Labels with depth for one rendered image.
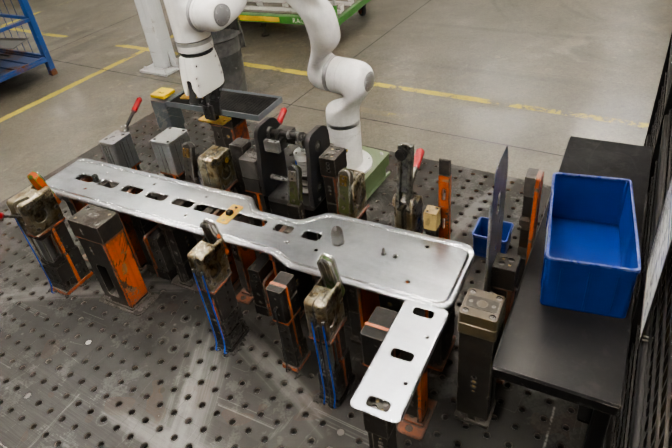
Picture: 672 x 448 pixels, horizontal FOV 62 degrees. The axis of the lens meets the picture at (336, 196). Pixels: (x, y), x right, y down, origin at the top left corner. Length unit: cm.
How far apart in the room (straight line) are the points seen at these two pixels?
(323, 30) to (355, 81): 20
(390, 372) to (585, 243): 55
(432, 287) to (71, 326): 112
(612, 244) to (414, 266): 45
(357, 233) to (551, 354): 56
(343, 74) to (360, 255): 69
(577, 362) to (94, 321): 135
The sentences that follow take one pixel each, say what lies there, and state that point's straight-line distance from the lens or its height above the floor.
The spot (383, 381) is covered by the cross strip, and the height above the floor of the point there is 100.
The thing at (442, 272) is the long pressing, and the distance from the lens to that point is 133.
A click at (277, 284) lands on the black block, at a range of 135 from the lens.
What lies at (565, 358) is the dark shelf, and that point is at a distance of 116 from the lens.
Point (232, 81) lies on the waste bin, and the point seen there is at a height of 18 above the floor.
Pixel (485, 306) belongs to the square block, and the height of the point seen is 106.
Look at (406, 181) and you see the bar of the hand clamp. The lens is 141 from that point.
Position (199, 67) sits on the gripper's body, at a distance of 137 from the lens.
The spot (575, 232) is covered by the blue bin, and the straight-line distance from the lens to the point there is 143.
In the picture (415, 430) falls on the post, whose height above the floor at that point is 70.
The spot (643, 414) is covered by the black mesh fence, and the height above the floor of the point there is 117.
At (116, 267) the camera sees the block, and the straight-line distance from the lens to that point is 175.
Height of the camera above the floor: 191
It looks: 35 degrees down
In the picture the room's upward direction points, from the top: 7 degrees counter-clockwise
